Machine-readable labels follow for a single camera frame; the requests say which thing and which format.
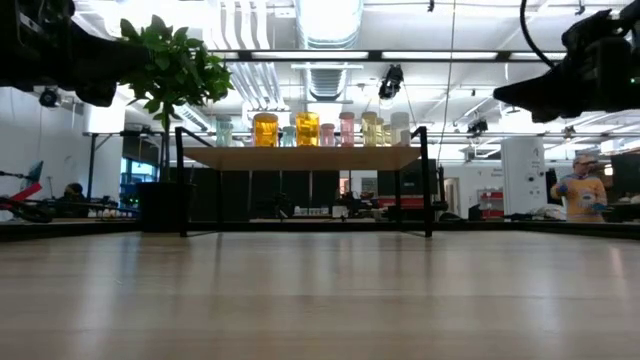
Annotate white LED light bar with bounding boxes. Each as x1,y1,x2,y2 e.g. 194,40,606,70
509,50,567,61
381,50,499,61
249,50,370,61

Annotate silver ceiling duct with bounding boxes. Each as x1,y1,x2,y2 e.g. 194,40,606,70
294,0,365,126

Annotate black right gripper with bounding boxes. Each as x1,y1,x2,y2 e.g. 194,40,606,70
493,0,640,124

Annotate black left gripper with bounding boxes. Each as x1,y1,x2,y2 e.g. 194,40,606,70
0,0,150,108

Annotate person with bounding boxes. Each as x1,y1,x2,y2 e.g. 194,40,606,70
549,153,609,224
59,182,89,216

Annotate thin hanging cable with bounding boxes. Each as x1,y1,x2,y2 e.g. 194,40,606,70
438,0,457,146

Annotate black metal rig frame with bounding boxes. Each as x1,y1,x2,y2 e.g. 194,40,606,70
0,48,640,242

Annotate amber medicine bottle white cap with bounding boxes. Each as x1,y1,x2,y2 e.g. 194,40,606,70
252,112,280,148

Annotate white pillar with signs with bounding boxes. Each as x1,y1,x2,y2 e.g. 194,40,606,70
501,137,546,216

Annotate orange capless medicine bottle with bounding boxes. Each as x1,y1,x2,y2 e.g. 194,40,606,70
295,111,321,148

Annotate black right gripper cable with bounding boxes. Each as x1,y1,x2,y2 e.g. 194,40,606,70
518,0,557,70

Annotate black partition panel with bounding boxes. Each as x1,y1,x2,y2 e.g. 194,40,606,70
192,167,341,224

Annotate green potted plant black pot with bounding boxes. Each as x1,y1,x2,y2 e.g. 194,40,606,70
115,13,235,234

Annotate red storage bins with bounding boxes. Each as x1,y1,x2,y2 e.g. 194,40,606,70
477,188,504,221

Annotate wooden shelf with black legs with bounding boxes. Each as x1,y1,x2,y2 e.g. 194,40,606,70
173,125,430,239

